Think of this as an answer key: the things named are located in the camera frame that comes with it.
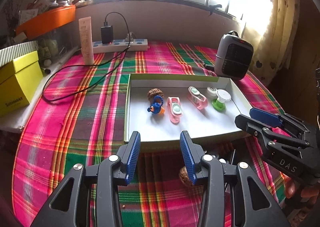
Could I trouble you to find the black charging cable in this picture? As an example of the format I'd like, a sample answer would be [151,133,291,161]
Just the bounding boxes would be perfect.
[42,12,132,104]

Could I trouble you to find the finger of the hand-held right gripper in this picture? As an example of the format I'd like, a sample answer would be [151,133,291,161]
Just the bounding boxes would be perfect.
[249,107,314,134]
[234,114,313,150]

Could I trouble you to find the green white striped box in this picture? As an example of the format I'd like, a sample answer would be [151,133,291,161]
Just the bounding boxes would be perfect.
[0,40,39,67]

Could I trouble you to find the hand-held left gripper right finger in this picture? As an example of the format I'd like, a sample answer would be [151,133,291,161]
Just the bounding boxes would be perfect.
[179,131,292,227]

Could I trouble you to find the orange plastic tray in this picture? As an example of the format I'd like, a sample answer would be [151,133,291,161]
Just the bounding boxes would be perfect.
[15,4,76,40]

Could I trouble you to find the yellow cardboard box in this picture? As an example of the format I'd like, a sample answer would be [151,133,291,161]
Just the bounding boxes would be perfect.
[0,51,43,117]

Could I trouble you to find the pink green plaid tablecloth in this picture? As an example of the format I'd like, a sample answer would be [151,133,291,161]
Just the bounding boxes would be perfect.
[16,41,290,227]

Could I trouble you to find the white clip with round lens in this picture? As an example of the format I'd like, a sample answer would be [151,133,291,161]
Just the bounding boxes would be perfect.
[205,151,227,165]

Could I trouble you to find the brown walnut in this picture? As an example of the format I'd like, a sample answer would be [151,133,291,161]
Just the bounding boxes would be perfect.
[179,166,195,187]
[147,88,164,100]

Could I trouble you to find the white blue power strip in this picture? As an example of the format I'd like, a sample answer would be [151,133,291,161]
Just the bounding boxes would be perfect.
[92,38,148,54]

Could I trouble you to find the person's right hand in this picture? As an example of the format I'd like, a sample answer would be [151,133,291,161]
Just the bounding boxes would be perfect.
[284,176,319,207]

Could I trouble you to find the black power adapter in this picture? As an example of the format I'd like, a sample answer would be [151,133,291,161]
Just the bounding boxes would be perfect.
[101,26,114,45]

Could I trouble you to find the clear plastic storage bin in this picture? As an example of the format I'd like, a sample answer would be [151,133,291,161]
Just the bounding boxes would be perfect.
[35,26,77,62]

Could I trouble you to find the green white cardboard box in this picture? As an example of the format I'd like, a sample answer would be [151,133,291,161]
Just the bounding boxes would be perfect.
[124,73,258,153]

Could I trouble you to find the beige cosmetic tube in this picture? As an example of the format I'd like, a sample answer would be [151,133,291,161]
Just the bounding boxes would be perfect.
[78,16,95,65]

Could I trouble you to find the pink clip with mint lens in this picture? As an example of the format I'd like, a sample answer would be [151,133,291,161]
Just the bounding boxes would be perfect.
[187,86,208,110]
[167,96,183,124]

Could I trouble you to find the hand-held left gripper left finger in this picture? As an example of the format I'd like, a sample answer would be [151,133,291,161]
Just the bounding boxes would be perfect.
[30,131,141,227]

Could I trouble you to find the white disc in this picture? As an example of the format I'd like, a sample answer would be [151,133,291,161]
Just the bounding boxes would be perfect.
[211,89,232,111]

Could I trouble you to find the black rectangular bottle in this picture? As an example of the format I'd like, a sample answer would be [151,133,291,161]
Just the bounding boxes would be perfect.
[225,149,237,167]

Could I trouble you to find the small white black heater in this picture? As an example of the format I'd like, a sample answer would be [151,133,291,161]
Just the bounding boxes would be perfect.
[214,31,254,80]

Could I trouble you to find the blue knitted keychain toy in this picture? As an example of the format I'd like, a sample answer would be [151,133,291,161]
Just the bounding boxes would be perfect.
[147,96,165,115]

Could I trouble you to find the yellow heart print curtain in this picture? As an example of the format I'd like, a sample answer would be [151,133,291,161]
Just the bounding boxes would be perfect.
[246,0,300,85]

